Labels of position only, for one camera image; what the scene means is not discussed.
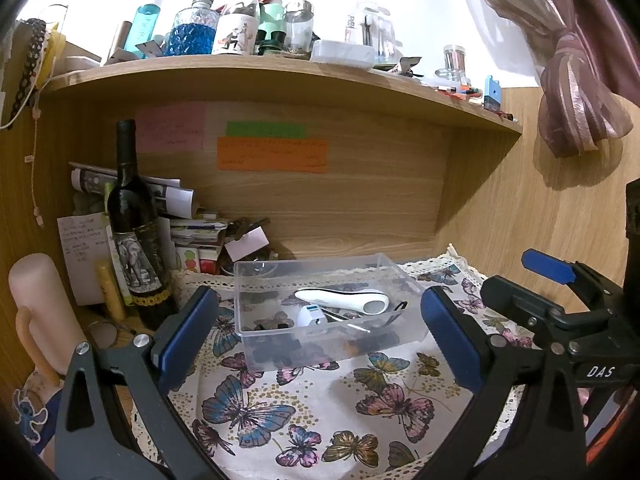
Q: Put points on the small black object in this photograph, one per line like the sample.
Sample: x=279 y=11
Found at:
x=272 y=326

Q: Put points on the folded white card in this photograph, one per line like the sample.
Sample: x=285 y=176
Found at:
x=245 y=245

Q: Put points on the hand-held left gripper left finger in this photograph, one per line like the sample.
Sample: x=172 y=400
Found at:
x=187 y=332

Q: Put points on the faceted glass bottle blue liquid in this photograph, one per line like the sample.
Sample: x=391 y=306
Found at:
x=190 y=35

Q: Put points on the clear bottle white label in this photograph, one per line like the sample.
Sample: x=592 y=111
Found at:
x=235 y=32

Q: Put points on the yellow candle stick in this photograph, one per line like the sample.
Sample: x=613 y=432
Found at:
x=110 y=292

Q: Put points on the white plastic box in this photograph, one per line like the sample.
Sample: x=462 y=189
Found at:
x=342 y=52

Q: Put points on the stack of booklets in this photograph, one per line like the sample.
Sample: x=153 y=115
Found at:
x=195 y=235

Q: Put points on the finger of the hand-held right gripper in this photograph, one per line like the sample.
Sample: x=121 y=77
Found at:
x=547 y=266
x=515 y=300

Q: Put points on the bunch of pens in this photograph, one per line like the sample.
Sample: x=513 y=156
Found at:
x=457 y=91

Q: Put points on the orange sticky note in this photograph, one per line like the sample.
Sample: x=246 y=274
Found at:
x=272 y=155

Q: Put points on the small blue object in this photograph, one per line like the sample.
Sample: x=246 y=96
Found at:
x=492 y=92

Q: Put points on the pink sticky note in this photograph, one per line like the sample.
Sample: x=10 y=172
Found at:
x=170 y=127

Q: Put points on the dark wine bottle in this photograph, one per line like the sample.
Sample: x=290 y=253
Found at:
x=132 y=200

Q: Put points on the pale pink cylinder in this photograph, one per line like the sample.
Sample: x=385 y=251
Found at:
x=40 y=300

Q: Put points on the glass jar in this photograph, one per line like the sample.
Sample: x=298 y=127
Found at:
x=454 y=60

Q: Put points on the white handwritten note paper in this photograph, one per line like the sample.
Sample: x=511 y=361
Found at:
x=80 y=255

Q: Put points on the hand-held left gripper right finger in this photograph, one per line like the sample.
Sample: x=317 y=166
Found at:
x=446 y=331

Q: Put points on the brown lighter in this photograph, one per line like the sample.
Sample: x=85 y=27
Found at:
x=357 y=346

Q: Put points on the blue cartoon sticker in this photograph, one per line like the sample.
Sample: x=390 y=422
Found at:
x=27 y=415

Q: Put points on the pink curtain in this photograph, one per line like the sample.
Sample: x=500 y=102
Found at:
x=575 y=100

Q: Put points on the patterned braided band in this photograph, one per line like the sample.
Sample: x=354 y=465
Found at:
x=32 y=55

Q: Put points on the rolled newspaper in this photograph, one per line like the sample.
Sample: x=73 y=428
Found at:
x=90 y=180

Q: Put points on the small white box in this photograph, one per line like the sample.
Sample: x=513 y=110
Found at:
x=306 y=316

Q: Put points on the cardboard tube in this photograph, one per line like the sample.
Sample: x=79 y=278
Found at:
x=120 y=40

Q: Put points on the tall light blue bottle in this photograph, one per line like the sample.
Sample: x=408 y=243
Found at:
x=142 y=27

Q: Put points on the white plastic handheld device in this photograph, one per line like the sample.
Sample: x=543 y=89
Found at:
x=370 y=302

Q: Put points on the clear bottle silver cap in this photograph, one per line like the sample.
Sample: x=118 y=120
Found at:
x=298 y=27

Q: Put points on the green sticky note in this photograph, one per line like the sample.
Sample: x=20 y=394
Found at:
x=265 y=129

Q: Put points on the silver metal tube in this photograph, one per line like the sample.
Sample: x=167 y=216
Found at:
x=357 y=326

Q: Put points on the mint green bottle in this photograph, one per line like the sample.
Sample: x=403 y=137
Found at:
x=270 y=17

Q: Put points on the clear tool packaging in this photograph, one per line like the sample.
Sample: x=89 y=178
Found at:
x=370 y=30

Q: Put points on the butterfly print tablecloth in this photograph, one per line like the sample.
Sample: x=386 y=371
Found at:
x=300 y=400

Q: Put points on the wooden shelf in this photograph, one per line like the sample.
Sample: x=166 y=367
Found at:
x=250 y=72

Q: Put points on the clear plastic container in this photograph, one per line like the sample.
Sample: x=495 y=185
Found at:
x=400 y=280

